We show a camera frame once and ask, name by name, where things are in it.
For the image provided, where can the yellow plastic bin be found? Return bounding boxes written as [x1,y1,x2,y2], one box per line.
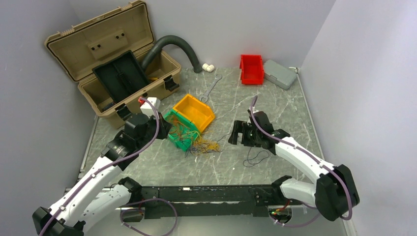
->
[173,94,215,133]

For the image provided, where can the dark purple cable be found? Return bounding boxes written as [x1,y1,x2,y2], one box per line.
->
[215,132,271,168]

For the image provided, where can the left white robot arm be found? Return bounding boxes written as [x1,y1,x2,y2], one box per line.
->
[32,113,172,236]

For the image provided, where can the silver open-end wrench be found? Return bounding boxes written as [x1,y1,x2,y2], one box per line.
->
[199,74,222,103]

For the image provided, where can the dark grey corrugated hose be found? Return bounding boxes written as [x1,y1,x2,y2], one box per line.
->
[141,35,203,74]

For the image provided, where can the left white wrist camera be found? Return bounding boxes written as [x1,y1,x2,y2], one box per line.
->
[138,97,160,117]

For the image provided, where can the multicolour cable bundle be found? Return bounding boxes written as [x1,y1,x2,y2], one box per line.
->
[184,130,222,159]

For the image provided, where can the black toolbox tray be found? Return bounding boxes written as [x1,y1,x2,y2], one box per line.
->
[92,50,150,103]

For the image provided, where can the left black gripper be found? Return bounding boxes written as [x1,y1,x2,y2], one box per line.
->
[136,111,173,149]

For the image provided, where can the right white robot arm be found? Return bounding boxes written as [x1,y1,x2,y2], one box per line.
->
[228,111,360,221]

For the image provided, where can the red plastic bin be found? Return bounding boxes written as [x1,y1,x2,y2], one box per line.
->
[239,55,264,85]

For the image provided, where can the tan plastic toolbox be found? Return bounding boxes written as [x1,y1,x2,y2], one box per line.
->
[44,0,181,129]

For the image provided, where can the green plastic bin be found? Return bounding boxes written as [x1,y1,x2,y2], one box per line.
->
[164,109,200,152]

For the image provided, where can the white pipe fitting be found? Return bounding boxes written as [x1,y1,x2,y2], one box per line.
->
[202,63,215,72]

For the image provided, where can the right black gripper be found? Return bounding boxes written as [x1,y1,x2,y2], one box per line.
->
[228,120,262,148]

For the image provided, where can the grey plastic case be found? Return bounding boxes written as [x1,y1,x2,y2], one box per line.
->
[263,59,297,90]

